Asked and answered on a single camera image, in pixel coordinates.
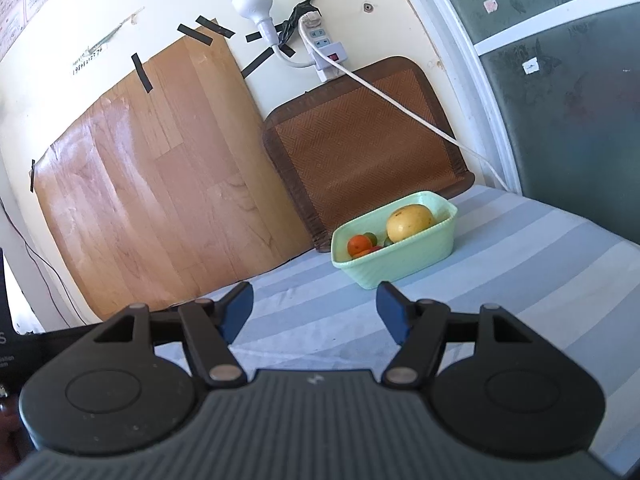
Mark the green tomato back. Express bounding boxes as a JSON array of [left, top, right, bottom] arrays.
[[364, 233, 378, 247]]

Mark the white power strip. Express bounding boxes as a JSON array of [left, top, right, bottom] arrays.
[[298, 11, 348, 84]]

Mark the thin dark wire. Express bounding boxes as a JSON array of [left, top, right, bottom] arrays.
[[0, 199, 87, 328]]

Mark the orange tangerine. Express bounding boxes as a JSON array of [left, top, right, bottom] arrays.
[[352, 246, 383, 259], [346, 234, 373, 258]]

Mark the white light bulb lamp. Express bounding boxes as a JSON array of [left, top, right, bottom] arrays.
[[231, 0, 318, 70]]

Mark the wood pattern board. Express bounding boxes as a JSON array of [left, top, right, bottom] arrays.
[[35, 36, 311, 319]]

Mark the light green plastic basin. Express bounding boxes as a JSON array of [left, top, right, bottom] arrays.
[[331, 191, 458, 289]]

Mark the striped blue table cloth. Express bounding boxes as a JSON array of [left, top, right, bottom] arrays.
[[232, 185, 639, 474]]

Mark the person's left hand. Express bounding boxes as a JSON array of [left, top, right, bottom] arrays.
[[0, 387, 32, 477]]

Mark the large yellow grapefruit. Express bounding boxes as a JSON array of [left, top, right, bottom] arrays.
[[386, 204, 435, 243]]

